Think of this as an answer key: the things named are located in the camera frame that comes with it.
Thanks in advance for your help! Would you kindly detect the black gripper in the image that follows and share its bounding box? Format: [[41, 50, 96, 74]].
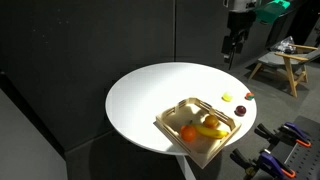
[[221, 10, 257, 56]]

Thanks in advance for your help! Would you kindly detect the yellow toy lemon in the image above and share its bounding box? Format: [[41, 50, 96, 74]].
[[222, 92, 234, 103]]

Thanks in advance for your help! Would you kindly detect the wooden tray box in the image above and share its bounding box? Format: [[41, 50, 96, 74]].
[[155, 97, 243, 170]]

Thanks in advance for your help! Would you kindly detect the clear crumpled plastic bag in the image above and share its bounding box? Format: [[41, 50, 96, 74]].
[[270, 35, 298, 55]]

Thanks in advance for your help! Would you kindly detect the red toy strawberry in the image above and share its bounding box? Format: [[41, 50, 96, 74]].
[[244, 91, 256, 101]]

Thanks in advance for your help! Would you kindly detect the wooden armchair with grey cushion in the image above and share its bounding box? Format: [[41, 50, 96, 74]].
[[248, 43, 320, 99]]

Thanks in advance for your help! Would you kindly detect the dark red toy plum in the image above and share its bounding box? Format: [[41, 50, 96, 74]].
[[234, 105, 248, 117]]

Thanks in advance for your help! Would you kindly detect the small dull orange toy fruit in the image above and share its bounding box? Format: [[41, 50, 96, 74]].
[[203, 114, 220, 129]]

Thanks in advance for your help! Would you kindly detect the yellow toy banana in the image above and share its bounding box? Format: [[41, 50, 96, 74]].
[[192, 123, 230, 140]]

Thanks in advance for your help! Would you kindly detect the orange toy fruit with stem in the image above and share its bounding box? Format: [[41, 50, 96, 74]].
[[179, 123, 198, 143]]

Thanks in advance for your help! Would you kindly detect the purple and black spring clamp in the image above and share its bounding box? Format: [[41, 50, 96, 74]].
[[230, 148, 297, 180], [254, 121, 313, 149]]

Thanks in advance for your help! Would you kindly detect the black perforated breadboard plate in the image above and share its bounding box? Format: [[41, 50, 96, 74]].
[[266, 114, 320, 180]]

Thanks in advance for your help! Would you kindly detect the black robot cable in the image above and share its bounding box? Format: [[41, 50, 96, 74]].
[[227, 53, 234, 71]]

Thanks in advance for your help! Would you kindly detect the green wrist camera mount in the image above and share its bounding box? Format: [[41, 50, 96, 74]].
[[254, 0, 292, 25]]

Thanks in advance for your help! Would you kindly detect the white table pedestal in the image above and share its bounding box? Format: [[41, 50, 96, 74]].
[[174, 154, 198, 180]]

